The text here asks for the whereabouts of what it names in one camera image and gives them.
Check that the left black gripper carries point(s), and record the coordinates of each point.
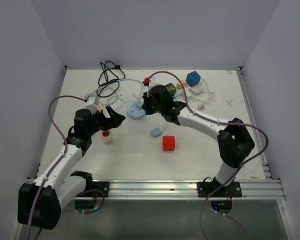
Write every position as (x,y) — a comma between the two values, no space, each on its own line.
(112,122)

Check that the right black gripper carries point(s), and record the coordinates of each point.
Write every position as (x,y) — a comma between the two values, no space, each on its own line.
(147,97)

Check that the mint green charger plug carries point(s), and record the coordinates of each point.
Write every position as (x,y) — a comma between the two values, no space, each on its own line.
(139,105)

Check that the beige red power strip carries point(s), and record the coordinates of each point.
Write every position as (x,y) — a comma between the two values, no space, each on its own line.
(107,137)

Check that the round light blue socket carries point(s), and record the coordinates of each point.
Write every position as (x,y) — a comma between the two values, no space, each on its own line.
(133,113)

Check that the dark green cube adapter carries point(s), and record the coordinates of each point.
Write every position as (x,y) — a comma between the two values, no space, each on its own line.
(171,89)

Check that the light blue charger plug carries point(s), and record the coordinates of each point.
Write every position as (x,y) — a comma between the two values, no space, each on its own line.
(155,132)

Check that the red cube adapter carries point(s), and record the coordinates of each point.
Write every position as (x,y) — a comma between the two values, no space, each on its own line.
(168,143)

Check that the white multicolour power strip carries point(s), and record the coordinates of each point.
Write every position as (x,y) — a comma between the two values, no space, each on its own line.
(189,90)

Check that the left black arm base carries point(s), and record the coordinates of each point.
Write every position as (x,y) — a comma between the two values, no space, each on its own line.
(91,200)

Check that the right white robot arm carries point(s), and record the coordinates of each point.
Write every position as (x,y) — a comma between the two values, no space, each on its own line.
(234,141)

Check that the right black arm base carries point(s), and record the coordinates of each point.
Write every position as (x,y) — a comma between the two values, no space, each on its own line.
(228,192)

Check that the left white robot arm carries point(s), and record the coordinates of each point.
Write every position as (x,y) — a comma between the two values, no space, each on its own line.
(41,202)

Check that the yellow charger plug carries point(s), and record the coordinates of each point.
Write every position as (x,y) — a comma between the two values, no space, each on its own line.
(181,84)

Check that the blue cube adapter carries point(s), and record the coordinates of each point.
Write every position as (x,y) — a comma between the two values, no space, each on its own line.
(193,78)

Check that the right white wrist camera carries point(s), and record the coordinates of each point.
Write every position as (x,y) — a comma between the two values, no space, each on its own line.
(150,82)

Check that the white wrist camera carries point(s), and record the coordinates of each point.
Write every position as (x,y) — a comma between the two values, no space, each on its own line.
(150,82)
(98,110)

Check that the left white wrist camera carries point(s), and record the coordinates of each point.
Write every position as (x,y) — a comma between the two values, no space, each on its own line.
(98,110)

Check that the aluminium rail frame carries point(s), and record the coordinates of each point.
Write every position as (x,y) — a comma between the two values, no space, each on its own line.
(135,164)

